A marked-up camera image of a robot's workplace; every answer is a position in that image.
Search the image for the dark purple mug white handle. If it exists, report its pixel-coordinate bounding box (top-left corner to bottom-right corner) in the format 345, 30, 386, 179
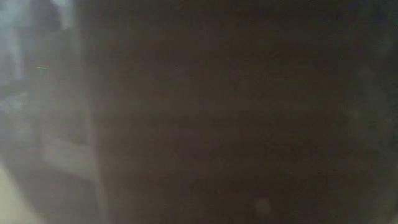
77, 0, 398, 224

